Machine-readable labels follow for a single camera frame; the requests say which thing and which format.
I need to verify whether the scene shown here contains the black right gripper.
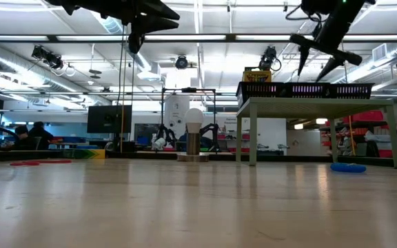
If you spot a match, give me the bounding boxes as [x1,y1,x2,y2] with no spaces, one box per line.
[289,3,363,83]

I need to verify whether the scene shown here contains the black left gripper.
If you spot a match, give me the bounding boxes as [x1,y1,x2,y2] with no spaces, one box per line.
[101,0,181,54]

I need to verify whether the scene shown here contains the black slotted plastic basket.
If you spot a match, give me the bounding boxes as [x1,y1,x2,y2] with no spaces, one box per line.
[328,83,374,100]
[284,81,331,99]
[235,81,287,108]

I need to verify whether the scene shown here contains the Crayola crayon box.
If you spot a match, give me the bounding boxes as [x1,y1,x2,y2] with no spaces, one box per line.
[61,148,106,160]
[241,67,273,83]

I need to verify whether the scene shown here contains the red rubber band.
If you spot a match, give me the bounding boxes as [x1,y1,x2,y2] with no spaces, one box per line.
[9,159,72,167]

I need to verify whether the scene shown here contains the green perforated metal shelf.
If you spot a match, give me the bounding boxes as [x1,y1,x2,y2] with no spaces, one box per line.
[235,97,397,169]

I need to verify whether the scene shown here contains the white ceiling vent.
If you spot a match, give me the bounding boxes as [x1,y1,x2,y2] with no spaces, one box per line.
[372,43,388,62]

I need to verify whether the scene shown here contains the black storage rack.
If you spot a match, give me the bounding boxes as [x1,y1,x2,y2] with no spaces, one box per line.
[318,110,397,159]

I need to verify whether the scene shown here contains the red storage bins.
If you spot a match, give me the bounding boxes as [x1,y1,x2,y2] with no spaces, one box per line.
[342,110,385,123]

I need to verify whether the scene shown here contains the brass lamp with white bulb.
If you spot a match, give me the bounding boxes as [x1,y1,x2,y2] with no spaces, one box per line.
[176,107,210,163]

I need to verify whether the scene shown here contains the blue coil wristband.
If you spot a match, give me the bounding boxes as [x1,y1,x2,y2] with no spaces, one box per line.
[329,162,367,174]

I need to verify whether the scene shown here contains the black computer monitor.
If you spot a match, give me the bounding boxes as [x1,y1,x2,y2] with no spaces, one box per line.
[87,105,133,134]

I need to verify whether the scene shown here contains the black studio light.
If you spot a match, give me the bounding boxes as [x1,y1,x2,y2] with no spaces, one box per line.
[30,45,65,71]

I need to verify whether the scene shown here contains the white cylindrical object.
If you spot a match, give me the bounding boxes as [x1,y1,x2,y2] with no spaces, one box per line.
[151,136,167,152]

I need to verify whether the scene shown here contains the person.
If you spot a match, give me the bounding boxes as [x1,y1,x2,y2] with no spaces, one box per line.
[179,132,214,152]
[12,125,37,151]
[29,121,54,149]

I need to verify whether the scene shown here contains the silver ventilation duct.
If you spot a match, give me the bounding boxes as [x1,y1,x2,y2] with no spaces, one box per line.
[322,43,397,94]
[91,12,153,72]

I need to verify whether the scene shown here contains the black overhead camera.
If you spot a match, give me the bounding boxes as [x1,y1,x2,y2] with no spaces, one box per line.
[174,54,190,70]

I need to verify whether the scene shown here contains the black horizontal frame bar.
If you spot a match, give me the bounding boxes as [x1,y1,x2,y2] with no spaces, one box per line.
[0,33,397,44]

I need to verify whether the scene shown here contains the black table edge rail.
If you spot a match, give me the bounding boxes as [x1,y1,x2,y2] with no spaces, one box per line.
[0,148,397,163]

